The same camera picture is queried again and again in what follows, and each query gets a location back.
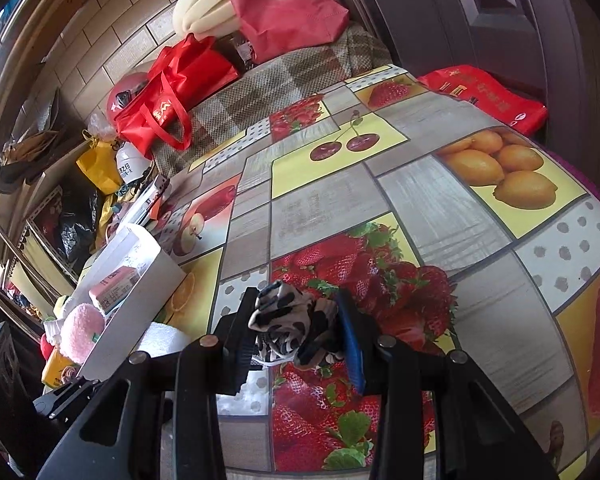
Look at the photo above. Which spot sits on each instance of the white helmet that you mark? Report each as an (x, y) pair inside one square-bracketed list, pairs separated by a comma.
[(130, 163)]

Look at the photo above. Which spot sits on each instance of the pink tissue pack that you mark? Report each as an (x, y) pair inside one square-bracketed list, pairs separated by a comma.
[(110, 291)]

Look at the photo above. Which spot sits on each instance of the white carton box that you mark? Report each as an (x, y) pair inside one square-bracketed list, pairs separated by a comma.
[(139, 210)]

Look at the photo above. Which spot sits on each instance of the fruit pattern tablecloth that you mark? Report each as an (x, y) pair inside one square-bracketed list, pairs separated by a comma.
[(449, 228)]

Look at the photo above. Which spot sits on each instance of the white foam sheet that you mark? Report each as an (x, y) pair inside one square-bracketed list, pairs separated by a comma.
[(162, 339)]

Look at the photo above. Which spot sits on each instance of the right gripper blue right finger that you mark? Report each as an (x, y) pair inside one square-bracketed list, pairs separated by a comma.
[(382, 365)]

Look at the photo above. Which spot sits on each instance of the red plastic bag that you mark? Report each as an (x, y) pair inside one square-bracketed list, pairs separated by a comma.
[(470, 84)]

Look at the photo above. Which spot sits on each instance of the pink plush ball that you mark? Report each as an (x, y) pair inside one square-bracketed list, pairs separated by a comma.
[(81, 330)]

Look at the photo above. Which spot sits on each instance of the yellow shopping bag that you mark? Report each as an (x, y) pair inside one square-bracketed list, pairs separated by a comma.
[(98, 164)]

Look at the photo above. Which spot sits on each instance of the red helmet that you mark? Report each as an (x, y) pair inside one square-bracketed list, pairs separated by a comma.
[(123, 93)]

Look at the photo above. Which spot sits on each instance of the black white patterned cloth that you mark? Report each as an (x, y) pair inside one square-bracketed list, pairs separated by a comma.
[(292, 326)]

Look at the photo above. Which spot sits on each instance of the dark red fabric bag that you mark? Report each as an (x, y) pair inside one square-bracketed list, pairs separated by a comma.
[(276, 27)]

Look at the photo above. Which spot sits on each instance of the red tote bag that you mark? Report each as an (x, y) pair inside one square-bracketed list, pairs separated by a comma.
[(181, 77)]

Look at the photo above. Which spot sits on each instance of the red plush apple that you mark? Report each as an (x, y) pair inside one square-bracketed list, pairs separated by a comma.
[(46, 348)]

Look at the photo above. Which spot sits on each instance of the yellow small box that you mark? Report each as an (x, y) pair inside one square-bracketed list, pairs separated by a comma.
[(52, 371)]

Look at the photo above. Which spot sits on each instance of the plaid covered box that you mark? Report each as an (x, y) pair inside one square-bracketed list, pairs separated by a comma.
[(270, 87)]

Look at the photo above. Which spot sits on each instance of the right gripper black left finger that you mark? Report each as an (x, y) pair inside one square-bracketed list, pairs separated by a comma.
[(214, 364)]

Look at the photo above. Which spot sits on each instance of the black plastic bag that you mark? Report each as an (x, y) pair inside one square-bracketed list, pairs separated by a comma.
[(78, 223)]

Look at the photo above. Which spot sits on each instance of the dark wooden door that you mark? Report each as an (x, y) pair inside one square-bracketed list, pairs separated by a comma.
[(547, 50)]

